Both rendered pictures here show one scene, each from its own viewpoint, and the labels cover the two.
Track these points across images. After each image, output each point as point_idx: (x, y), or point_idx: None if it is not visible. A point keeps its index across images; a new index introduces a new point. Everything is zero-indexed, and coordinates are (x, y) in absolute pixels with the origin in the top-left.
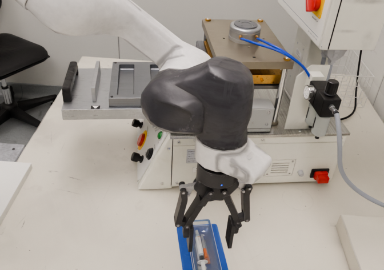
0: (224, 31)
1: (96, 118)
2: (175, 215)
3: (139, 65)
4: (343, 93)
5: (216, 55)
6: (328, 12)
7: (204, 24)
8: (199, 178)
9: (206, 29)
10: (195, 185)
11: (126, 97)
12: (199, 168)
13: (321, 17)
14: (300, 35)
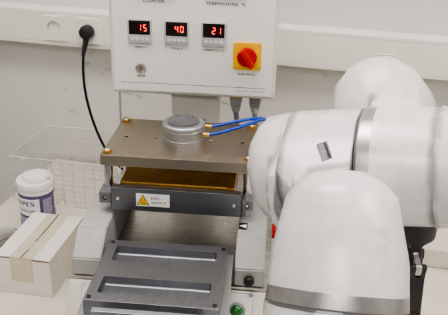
0: (154, 146)
1: None
2: (413, 307)
3: (112, 271)
4: (95, 177)
5: (234, 162)
6: (273, 59)
7: (122, 155)
8: (426, 241)
9: (145, 157)
10: (421, 254)
11: (221, 291)
12: (425, 231)
13: (262, 68)
14: (187, 108)
